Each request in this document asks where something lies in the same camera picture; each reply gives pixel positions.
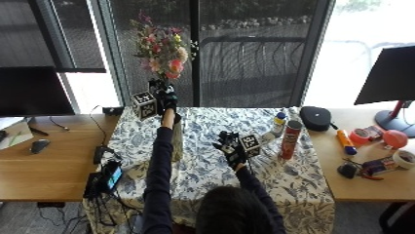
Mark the black office chair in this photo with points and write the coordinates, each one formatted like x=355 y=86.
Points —
x=396 y=218

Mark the white marker cube right glove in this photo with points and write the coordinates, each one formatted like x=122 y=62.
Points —
x=251 y=145

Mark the dark purple box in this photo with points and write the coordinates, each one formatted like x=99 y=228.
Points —
x=379 y=165

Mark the white marker cube left glove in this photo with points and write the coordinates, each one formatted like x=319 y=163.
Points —
x=144 y=105

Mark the small black camera box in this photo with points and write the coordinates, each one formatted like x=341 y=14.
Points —
x=113 y=110

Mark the white marker cube glove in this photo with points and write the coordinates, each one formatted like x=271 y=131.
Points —
x=144 y=105
x=251 y=145

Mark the red chips can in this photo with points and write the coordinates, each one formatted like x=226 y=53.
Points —
x=291 y=140

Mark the small black device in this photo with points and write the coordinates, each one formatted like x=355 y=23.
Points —
x=348 y=170

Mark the person's left hand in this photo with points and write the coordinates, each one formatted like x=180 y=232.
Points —
x=167 y=98

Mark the red round ball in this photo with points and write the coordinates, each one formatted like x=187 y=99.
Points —
x=396 y=139

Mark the orange glue stick blue cap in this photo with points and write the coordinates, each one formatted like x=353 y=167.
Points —
x=347 y=142

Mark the black computer mouse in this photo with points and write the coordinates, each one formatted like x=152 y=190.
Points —
x=41 y=145

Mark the black oval case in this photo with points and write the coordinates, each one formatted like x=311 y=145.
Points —
x=316 y=118

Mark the pink flower bouquet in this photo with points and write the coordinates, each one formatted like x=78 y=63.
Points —
x=163 y=52

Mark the blue floral white tablecloth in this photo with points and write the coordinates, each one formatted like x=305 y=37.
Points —
x=277 y=182

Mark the white tape roll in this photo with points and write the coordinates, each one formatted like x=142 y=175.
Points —
x=405 y=159

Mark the person's right hand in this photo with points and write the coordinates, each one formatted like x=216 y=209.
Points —
x=232 y=150

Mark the phone with lit screen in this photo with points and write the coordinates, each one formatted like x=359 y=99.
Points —
x=114 y=175

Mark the black flat box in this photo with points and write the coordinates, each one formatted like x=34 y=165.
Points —
x=94 y=185

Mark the white bottle blue yellow cap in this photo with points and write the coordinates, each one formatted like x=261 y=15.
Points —
x=279 y=126

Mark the black monitor red stand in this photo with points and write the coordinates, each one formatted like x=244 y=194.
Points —
x=389 y=76

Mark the white paper sheet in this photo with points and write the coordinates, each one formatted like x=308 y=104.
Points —
x=15 y=135

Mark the orange tape roll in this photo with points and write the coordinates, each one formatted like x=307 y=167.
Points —
x=359 y=136

